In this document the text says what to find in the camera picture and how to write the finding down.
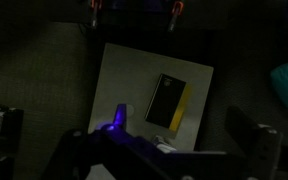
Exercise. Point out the black equipment case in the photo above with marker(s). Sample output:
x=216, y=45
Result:
x=0, y=126

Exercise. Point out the black book with yellow edge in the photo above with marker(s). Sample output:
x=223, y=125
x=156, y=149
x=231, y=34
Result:
x=164, y=100

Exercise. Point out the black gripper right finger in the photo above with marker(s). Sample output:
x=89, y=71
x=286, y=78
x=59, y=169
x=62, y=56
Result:
x=260, y=150

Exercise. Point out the white container lid with button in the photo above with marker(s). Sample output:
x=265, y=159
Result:
x=164, y=145

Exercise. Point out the small round glass coaster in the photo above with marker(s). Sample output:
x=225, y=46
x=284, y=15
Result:
x=131, y=110

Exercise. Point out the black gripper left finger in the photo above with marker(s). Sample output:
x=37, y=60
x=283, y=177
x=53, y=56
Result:
x=80, y=150

